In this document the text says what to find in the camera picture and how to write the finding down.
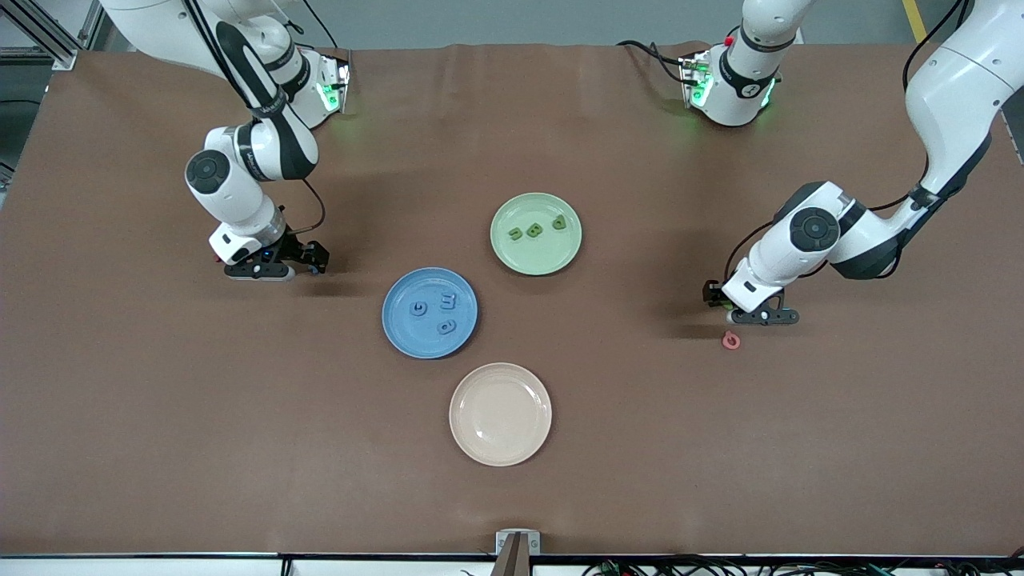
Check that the blue foam letter G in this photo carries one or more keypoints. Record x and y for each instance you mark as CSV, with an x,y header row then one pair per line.
x,y
412,309

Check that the blue foam letter a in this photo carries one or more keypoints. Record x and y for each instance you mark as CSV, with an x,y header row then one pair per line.
x,y
446,326

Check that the green foam letter p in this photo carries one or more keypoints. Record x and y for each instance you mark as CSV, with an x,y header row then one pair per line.
x,y
559,223

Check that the green foam letter B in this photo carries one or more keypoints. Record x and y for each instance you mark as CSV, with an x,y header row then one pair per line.
x,y
534,230

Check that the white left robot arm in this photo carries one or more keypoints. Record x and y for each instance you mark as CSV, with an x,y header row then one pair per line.
x,y
952,96

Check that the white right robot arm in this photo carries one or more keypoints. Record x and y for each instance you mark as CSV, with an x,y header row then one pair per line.
x,y
232,200

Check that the pink round foam letter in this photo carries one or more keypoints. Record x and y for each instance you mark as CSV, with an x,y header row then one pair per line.
x,y
724,342

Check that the blue plate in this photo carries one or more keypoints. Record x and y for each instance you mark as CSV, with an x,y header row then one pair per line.
x,y
424,340

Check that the silver right base panel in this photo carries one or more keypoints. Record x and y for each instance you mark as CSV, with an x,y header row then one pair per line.
x,y
336,80

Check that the silver base panel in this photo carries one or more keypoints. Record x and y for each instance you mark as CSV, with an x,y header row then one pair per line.
x,y
693,80
336,80

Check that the brown table mat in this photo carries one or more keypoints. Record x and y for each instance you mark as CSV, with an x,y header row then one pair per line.
x,y
160,440

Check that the light green plate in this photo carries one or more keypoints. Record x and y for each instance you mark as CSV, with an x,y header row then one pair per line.
x,y
520,258

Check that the silver left base panel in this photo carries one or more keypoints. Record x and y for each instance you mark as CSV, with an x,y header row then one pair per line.
x,y
693,80

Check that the cream plate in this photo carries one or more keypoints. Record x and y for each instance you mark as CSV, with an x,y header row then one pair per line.
x,y
500,414

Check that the aluminium extrusion frame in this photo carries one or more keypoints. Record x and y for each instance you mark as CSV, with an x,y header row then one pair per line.
x,y
64,58

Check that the silver clamp bracket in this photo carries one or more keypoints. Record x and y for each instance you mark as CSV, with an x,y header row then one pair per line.
x,y
534,544

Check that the white table edge rail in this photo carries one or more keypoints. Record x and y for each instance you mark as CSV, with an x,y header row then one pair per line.
x,y
144,568

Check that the brown camera post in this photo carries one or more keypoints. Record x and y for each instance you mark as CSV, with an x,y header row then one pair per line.
x,y
512,562

